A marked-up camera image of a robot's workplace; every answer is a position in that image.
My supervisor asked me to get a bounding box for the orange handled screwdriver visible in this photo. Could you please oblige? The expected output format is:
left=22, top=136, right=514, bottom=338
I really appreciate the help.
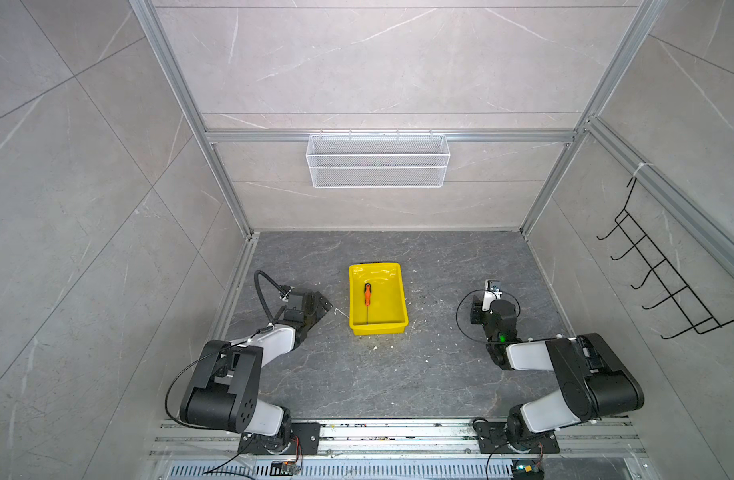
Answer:
left=364, top=283, right=372, bottom=325

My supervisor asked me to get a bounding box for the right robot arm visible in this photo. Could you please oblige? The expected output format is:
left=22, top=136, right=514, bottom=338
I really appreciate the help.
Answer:
left=466, top=289, right=645, bottom=453

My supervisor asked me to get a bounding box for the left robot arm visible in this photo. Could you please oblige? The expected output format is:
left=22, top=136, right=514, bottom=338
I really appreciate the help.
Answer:
left=176, top=288, right=332, bottom=453

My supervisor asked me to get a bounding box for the yellow plastic bin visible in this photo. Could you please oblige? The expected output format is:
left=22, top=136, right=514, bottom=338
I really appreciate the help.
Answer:
left=348, top=263, right=409, bottom=336

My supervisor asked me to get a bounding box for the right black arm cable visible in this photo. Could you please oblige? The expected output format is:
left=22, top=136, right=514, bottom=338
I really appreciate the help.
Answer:
left=455, top=289, right=523, bottom=344

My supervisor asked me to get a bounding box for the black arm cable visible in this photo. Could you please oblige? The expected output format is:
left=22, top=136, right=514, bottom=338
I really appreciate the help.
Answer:
left=253, top=269, right=291, bottom=322
left=455, top=289, right=523, bottom=344

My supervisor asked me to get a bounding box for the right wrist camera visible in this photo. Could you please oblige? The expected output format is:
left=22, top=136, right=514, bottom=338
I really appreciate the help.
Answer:
left=481, top=279, right=502, bottom=311

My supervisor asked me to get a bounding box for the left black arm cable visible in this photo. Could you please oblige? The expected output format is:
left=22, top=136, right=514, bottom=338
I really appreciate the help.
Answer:
left=253, top=269, right=291, bottom=322

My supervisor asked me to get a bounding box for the white wire mesh basket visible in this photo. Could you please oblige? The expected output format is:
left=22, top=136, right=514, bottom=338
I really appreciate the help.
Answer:
left=306, top=133, right=451, bottom=189

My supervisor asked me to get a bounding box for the black wire hook rack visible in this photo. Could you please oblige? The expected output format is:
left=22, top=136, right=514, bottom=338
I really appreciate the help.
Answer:
left=596, top=178, right=734, bottom=340

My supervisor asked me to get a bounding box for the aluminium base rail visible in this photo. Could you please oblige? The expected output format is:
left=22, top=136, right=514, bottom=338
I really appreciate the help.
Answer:
left=138, top=417, right=658, bottom=479

